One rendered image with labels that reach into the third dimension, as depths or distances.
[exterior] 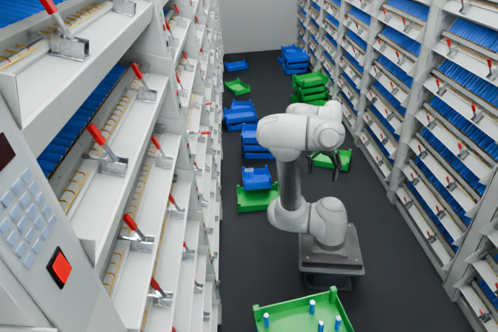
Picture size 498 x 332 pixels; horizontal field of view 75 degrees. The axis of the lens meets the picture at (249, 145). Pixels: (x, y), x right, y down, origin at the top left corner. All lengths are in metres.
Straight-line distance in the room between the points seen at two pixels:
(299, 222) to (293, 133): 0.60
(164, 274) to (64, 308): 0.51
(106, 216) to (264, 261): 1.59
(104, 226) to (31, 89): 0.20
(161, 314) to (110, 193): 0.38
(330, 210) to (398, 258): 0.67
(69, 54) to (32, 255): 0.25
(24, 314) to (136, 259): 0.35
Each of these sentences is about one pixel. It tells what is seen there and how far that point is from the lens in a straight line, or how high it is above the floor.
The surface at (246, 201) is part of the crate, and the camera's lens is 2.35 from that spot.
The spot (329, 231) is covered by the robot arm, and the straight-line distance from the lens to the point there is 1.65.
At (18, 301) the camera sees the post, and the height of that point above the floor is 1.39.
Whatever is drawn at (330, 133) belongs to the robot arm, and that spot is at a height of 1.03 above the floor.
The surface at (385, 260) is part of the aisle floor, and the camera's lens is 2.11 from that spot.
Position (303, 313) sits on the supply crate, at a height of 0.48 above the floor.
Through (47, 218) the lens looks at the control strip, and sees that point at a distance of 0.35.
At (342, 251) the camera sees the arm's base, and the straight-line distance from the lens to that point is 1.76.
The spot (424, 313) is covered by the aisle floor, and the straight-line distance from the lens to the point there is 1.99.
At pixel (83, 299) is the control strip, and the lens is 0.42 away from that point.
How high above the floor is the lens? 1.62
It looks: 34 degrees down
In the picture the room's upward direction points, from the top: 4 degrees counter-clockwise
